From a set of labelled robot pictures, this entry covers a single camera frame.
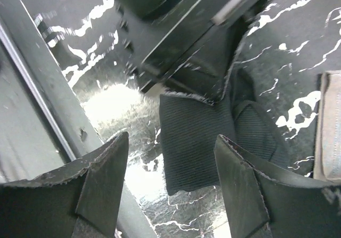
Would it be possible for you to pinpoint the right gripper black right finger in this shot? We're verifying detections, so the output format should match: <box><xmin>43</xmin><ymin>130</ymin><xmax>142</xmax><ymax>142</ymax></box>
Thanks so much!
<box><xmin>214</xmin><ymin>135</ymin><xmax>340</xmax><ymax>237</ymax></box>

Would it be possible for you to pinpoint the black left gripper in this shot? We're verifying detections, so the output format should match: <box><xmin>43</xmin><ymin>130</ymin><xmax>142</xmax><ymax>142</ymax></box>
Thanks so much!
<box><xmin>115</xmin><ymin>0</ymin><xmax>267</xmax><ymax>105</ymax></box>

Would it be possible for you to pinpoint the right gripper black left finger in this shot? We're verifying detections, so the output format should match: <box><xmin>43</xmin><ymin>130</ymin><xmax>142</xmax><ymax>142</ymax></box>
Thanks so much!
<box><xmin>1</xmin><ymin>132</ymin><xmax>129</xmax><ymax>237</ymax></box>

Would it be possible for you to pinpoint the black underwear with cream waistband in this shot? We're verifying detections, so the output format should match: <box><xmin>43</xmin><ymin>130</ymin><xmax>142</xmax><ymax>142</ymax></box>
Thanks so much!
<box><xmin>159</xmin><ymin>70</ymin><xmax>289</xmax><ymax>196</ymax></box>

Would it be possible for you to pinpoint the grey underwear with cream waistband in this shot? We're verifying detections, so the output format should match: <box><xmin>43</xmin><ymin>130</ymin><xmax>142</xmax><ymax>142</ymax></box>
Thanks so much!
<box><xmin>313</xmin><ymin>70</ymin><xmax>340</xmax><ymax>184</ymax></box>

